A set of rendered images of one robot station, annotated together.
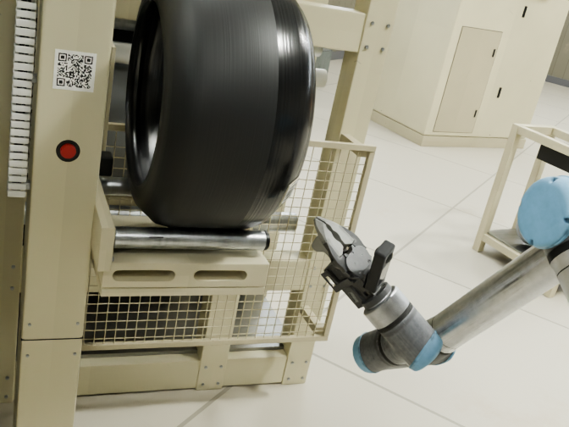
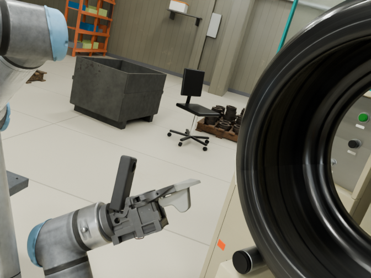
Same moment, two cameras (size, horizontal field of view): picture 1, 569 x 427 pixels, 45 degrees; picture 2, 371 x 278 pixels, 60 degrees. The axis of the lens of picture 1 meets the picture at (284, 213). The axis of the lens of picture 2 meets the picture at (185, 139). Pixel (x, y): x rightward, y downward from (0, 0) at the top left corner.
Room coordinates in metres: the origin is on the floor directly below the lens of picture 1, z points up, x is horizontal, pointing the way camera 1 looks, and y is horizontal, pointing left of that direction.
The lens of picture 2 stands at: (1.89, -0.29, 1.28)
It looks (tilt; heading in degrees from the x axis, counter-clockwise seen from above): 17 degrees down; 163
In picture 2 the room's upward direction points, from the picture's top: 15 degrees clockwise
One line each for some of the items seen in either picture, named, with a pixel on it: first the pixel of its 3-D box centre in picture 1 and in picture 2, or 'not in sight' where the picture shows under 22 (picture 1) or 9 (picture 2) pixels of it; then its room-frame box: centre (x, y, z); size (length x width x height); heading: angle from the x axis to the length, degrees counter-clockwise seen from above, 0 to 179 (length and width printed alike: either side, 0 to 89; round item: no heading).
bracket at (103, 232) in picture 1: (96, 208); not in sight; (1.40, 0.41, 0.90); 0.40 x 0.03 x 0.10; 25
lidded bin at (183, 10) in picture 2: not in sight; (178, 6); (-8.54, 1.53, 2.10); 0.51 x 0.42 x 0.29; 65
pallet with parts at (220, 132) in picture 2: not in sight; (228, 118); (-2.95, 1.80, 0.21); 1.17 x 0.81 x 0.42; 153
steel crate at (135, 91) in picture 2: not in sight; (120, 91); (-2.57, -0.04, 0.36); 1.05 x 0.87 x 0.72; 146
